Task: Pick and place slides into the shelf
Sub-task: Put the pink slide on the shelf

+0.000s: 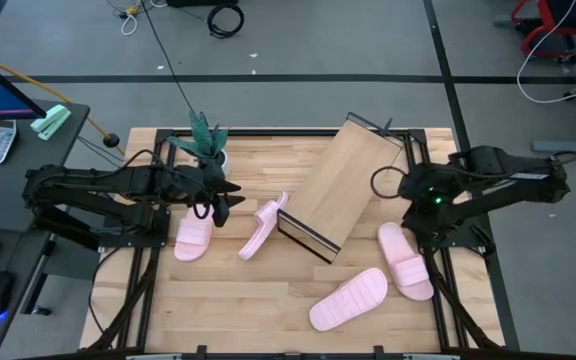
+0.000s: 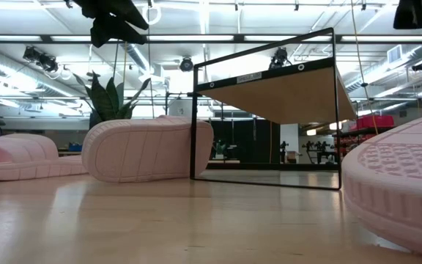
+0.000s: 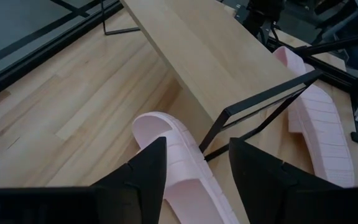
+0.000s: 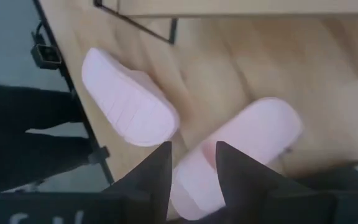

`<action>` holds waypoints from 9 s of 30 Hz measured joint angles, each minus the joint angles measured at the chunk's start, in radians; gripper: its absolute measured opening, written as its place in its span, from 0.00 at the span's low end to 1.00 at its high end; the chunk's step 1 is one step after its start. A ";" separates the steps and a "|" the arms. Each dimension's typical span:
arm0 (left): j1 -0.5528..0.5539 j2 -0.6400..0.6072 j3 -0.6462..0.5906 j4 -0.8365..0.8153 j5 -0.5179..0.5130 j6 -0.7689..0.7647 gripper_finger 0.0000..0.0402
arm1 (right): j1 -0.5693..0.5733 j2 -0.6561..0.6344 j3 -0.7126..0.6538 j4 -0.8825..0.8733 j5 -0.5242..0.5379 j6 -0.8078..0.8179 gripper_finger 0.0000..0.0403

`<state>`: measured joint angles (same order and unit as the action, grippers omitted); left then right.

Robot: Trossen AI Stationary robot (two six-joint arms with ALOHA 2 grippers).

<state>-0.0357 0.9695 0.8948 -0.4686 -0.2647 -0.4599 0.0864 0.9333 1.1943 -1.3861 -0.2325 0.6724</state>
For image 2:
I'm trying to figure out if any black frame wooden shelf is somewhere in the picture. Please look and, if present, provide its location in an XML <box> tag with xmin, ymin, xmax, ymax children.
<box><xmin>190</xmin><ymin>27</ymin><xmax>358</xmax><ymax>191</ymax></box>

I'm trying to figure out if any silver ventilation duct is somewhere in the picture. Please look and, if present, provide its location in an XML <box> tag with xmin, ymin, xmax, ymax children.
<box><xmin>119</xmin><ymin>43</ymin><xmax>154</xmax><ymax>74</ymax></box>

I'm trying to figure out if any white cable ring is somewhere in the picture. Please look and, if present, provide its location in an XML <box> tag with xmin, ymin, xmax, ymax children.
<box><xmin>141</xmin><ymin>2</ymin><xmax>163</xmax><ymax>26</ymax></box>

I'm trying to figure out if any black ceiling light rail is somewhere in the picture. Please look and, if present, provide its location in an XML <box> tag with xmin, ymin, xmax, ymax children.
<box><xmin>0</xmin><ymin>33</ymin><xmax>422</xmax><ymax>45</ymax></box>

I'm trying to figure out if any yellow hanging cord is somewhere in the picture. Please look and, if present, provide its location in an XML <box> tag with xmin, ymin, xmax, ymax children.
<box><xmin>349</xmin><ymin>0</ymin><xmax>380</xmax><ymax>136</ymax></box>

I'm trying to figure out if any pink rubber slide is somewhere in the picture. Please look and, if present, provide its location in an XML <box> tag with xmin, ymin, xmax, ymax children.
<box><xmin>341</xmin><ymin>113</ymin><xmax>422</xmax><ymax>262</ymax></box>
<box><xmin>0</xmin><ymin>132</ymin><xmax>89</xmax><ymax>182</ymax></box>
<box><xmin>81</xmin><ymin>114</ymin><xmax>215</xmax><ymax>184</ymax></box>

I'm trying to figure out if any small background plant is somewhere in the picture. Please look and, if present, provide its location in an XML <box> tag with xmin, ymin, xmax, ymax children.
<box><xmin>213</xmin><ymin>140</ymin><xmax>229</xmax><ymax>161</ymax></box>

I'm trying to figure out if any snake plant in white pot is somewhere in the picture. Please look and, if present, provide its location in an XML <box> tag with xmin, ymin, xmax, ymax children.
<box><xmin>72</xmin><ymin>70</ymin><xmax>152</xmax><ymax>130</ymax></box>

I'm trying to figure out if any black tripod stand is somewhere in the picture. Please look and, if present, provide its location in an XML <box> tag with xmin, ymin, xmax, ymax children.
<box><xmin>302</xmin><ymin>140</ymin><xmax>338</xmax><ymax>165</ymax></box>
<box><xmin>278</xmin><ymin>140</ymin><xmax>289</xmax><ymax>165</ymax></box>

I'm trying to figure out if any black partition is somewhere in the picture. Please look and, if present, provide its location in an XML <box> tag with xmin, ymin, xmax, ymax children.
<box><xmin>210</xmin><ymin>119</ymin><xmax>281</xmax><ymax>165</ymax></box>

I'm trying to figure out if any white air vent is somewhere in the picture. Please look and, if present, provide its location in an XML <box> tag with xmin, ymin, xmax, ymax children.
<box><xmin>386</xmin><ymin>44</ymin><xmax>404</xmax><ymax>65</ymax></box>

